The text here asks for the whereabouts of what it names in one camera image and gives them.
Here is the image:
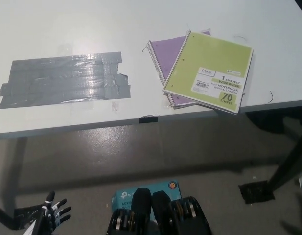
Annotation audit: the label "teal TP-Link box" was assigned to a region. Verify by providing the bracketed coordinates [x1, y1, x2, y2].
[111, 180, 183, 221]

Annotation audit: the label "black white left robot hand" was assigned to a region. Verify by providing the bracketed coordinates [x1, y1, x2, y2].
[39, 190, 72, 232]

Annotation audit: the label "black floor tape patch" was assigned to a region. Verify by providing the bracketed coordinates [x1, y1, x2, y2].
[238, 180, 276, 204]
[14, 205, 45, 230]

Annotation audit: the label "black robot body blocks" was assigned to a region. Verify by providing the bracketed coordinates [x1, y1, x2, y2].
[106, 187, 213, 235]

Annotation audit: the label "purple spiral notebook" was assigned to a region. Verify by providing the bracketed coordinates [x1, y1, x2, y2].
[146, 28, 212, 110]

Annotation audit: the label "grey duct tape patch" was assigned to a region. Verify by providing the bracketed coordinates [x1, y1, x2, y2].
[0, 51, 132, 110]

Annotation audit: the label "green Mead spiral notebook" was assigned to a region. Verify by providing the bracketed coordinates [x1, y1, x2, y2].
[162, 29, 255, 115]

